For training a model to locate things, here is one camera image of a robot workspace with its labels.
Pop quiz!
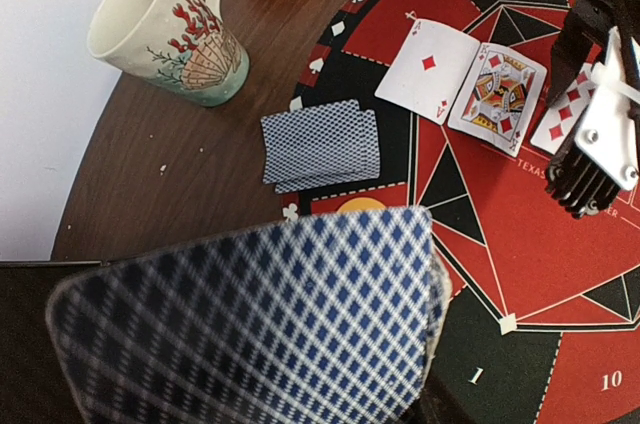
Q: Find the diamonds number card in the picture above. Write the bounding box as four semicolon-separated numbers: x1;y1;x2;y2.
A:
531;63;595;155

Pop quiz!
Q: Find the blue playing card deck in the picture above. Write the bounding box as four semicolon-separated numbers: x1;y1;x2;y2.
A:
45;206;452;423

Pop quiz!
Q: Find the orange big blind button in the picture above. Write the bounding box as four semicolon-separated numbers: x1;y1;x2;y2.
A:
337;197;386;213

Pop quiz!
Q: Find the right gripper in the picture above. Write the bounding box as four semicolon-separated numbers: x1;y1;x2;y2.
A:
545;0;639;219

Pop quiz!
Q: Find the black poker chip case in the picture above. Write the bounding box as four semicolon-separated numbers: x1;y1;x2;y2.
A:
1;261;101;423

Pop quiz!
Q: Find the ace of diamonds card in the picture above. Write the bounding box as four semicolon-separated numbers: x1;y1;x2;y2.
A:
375;19;480;125

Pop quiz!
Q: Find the king of diamonds card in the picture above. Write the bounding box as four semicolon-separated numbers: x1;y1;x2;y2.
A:
447;43;547;158

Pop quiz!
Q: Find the beige patterned mug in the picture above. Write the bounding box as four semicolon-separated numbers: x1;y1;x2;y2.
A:
87;0;250;107

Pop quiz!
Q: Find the round poker mat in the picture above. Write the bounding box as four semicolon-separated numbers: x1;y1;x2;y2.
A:
283;0;639;423

